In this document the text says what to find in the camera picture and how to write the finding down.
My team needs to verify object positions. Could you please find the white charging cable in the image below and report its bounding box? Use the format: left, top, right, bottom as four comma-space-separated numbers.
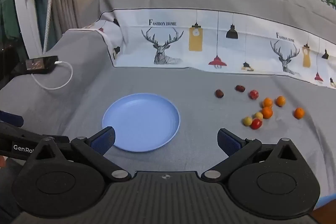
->
31, 61, 73, 90

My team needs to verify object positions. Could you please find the grey printed blanket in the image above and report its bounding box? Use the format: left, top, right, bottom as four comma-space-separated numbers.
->
60, 0, 336, 90

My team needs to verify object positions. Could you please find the blue plate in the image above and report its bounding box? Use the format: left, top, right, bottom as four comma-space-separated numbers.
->
102, 93, 181, 153

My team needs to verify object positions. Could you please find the woven steamer hose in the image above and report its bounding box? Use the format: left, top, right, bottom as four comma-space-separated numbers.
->
42, 0, 53, 54

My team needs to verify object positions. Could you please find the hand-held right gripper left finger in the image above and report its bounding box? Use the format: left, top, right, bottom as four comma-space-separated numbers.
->
28, 126, 132, 183

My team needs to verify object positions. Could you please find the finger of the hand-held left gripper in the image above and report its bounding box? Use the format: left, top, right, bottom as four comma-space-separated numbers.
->
0, 110, 25, 128

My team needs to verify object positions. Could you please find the grey bed sheet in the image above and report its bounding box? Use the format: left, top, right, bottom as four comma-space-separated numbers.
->
0, 28, 336, 203

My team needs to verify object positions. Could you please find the black phone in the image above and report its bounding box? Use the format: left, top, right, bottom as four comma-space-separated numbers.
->
20, 55, 59, 75

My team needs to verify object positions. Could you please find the white frame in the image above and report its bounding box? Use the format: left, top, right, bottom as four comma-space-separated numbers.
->
12, 0, 44, 56

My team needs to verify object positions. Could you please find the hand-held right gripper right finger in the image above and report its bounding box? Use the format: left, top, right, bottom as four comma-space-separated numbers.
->
202, 128, 306, 181

